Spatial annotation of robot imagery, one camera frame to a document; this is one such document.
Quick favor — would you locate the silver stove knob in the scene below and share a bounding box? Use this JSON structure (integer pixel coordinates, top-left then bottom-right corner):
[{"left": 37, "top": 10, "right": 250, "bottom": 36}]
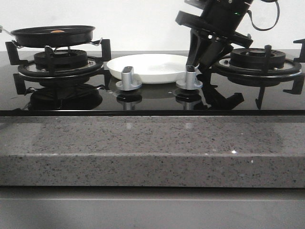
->
[
  {"left": 176, "top": 65, "right": 203, "bottom": 90},
  {"left": 116, "top": 66, "right": 142, "bottom": 91}
]

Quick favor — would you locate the fried egg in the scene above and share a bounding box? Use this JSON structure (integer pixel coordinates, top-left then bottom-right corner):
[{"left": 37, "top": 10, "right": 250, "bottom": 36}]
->
[{"left": 50, "top": 30, "right": 65, "bottom": 33}]

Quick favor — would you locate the black gas burner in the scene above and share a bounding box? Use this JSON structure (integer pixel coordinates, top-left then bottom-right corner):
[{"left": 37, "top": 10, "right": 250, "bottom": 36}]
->
[
  {"left": 229, "top": 48, "right": 286, "bottom": 69},
  {"left": 34, "top": 50, "right": 88, "bottom": 71}
]

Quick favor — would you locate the black pan support grate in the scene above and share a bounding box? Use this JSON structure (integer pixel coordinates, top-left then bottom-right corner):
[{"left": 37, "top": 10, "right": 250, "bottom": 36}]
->
[
  {"left": 201, "top": 38, "right": 305, "bottom": 110},
  {"left": 5, "top": 38, "right": 113, "bottom": 96}
]

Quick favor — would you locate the black frying pan mint handle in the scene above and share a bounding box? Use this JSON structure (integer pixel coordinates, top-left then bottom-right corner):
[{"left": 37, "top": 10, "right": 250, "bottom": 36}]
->
[{"left": 10, "top": 25, "right": 95, "bottom": 48}]

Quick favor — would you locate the black cable loop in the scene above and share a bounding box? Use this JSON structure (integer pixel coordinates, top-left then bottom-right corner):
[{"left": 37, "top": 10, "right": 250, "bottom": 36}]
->
[{"left": 246, "top": 0, "right": 281, "bottom": 31}]

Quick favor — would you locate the white round plate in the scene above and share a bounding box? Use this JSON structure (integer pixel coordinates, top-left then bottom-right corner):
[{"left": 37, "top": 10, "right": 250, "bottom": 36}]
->
[{"left": 107, "top": 54, "right": 187, "bottom": 84}]

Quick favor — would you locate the grey cabinet front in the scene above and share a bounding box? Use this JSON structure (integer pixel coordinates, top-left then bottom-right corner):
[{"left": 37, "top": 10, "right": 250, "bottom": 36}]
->
[{"left": 0, "top": 187, "right": 305, "bottom": 229}]

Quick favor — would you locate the black glass gas cooktop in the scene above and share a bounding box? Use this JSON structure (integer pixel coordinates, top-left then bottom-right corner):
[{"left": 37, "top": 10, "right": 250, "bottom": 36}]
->
[{"left": 0, "top": 52, "right": 305, "bottom": 116}]

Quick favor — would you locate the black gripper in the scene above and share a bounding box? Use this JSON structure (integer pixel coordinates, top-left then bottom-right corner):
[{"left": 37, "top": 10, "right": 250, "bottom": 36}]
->
[{"left": 175, "top": 0, "right": 253, "bottom": 72}]

